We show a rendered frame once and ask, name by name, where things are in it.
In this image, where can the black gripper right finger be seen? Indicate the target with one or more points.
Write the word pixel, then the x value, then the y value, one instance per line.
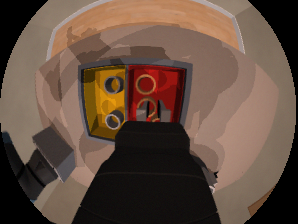
pixel 163 114

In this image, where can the grey metal ring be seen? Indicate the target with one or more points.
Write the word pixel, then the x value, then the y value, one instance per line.
pixel 111 123
pixel 108 81

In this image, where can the bronze bushing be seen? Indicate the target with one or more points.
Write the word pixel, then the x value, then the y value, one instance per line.
pixel 148 98
pixel 139 88
pixel 154 117

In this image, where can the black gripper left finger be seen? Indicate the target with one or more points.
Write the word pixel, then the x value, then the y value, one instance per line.
pixel 143 112

